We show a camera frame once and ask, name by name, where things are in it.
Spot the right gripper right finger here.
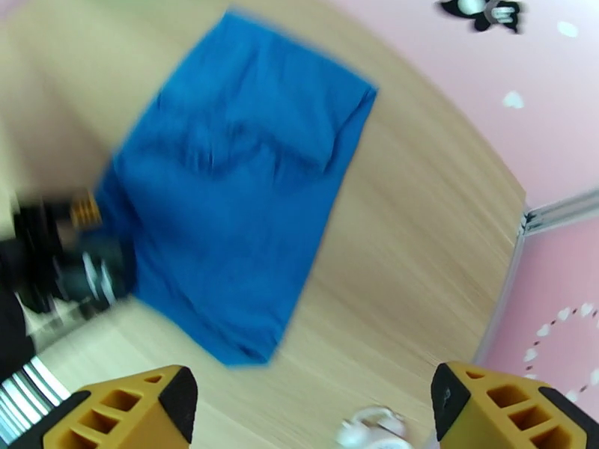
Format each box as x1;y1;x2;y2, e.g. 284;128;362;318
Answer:
430;361;599;449

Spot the aluminium frame post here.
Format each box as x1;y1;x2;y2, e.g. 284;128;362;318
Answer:
521;188;599;236

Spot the small tilted bear sticker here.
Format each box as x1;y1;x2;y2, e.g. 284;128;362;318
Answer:
437;0;524;34

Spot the aluminium base frame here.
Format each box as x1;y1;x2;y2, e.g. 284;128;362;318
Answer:
0;354;71;442

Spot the blue t-shirt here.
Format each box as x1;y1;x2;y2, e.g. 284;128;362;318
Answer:
93;10;379;367

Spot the white alarm clock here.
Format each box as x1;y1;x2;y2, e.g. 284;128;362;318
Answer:
335;404;415;449

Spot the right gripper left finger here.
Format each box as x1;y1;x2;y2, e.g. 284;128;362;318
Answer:
9;364;199;449

